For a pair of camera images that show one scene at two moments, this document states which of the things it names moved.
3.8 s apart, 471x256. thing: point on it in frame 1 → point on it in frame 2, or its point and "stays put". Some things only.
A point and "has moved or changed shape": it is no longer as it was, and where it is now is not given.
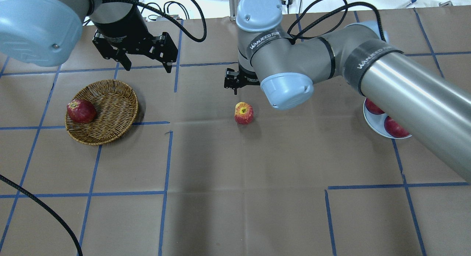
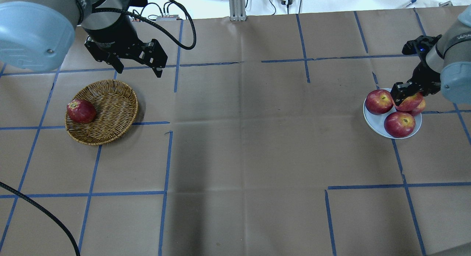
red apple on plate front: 394,128 stays put
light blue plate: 376,122 stays put
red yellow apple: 244,113 has moved or changed shape
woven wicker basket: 116,105 stays put
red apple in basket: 81,111 stays put
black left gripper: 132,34 → 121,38
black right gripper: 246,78 → 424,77
